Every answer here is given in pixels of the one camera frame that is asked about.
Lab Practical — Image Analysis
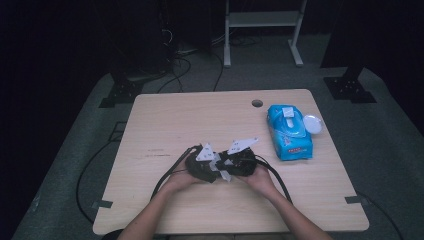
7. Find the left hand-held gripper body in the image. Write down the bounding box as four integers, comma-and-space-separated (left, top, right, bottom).
184, 142, 216, 183

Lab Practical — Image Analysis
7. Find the white metal stand frame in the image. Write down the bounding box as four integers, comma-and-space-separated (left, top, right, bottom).
223, 0, 305, 69

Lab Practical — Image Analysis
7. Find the white wet wipe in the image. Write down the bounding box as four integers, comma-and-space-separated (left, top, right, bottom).
208, 158, 236, 183

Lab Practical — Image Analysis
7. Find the grey tape strip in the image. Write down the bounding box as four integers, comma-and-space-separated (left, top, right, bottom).
344, 195, 369, 205
91, 199, 114, 210

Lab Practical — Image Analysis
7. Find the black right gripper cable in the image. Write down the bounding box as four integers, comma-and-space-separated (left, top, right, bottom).
254, 154, 294, 205

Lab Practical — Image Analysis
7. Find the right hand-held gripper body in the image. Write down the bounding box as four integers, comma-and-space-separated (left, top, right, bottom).
227, 137, 260, 178

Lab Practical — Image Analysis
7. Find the blue wet wipes packet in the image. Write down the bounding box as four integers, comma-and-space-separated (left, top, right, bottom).
266, 104, 324, 162

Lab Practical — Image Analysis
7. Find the person's left hand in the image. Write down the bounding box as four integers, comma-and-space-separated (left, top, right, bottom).
163, 165, 209, 197

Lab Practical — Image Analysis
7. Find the black stand base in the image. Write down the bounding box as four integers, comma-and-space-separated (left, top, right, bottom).
98, 71, 145, 109
323, 64, 378, 104

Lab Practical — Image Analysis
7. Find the tangle of black cables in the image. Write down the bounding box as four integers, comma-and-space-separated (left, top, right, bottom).
154, 28, 194, 94

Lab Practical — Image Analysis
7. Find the person's right hand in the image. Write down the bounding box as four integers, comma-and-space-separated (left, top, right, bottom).
237, 163, 278, 200

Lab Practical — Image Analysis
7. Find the black floor cable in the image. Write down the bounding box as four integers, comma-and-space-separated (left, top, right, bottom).
75, 139, 118, 224
355, 191, 405, 240

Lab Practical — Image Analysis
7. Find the dark equipment rack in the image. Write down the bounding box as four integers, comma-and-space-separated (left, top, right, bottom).
109, 0, 174, 81

